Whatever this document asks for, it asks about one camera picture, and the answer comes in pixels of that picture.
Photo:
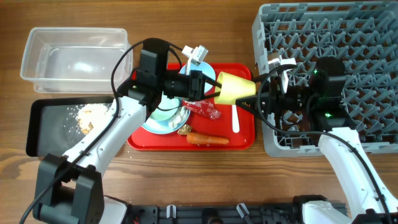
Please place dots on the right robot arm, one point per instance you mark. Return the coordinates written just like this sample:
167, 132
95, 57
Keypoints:
368, 198

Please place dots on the red serving tray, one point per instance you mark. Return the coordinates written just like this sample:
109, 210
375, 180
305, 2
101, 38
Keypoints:
143, 140

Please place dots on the rice and food leftovers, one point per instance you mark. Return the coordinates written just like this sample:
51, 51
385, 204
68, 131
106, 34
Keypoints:
91, 116

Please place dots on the orange carrot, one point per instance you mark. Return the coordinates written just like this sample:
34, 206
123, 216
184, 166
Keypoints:
196, 138

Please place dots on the brown food scrap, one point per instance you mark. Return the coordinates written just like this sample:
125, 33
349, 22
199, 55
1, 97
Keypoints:
184, 130

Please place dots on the pale green bowl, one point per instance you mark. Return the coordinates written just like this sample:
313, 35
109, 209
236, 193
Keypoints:
166, 109

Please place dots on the yellow plastic cup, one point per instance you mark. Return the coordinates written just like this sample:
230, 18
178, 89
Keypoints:
233, 88

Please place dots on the grey dishwasher rack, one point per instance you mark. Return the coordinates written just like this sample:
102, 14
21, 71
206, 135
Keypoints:
361, 34

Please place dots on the white tissue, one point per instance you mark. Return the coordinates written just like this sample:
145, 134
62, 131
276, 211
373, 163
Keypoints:
178, 118

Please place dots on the white plastic spoon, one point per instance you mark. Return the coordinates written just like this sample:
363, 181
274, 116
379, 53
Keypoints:
235, 119

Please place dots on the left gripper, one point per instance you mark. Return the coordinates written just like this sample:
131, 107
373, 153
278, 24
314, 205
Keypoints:
198, 89

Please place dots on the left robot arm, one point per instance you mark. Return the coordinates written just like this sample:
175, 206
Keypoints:
69, 187

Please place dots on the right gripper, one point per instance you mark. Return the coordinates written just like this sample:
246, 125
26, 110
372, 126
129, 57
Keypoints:
273, 100

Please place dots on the black waste tray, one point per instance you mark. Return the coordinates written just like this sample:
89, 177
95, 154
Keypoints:
53, 126

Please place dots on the clear plastic bin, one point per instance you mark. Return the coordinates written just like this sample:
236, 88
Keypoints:
76, 59

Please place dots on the red snack wrapper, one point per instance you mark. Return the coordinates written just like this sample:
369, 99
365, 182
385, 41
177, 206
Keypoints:
204, 108

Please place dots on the light blue plate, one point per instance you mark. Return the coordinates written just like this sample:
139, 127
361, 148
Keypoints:
162, 127

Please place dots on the light blue bowl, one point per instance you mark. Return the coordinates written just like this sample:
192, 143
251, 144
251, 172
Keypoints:
206, 69

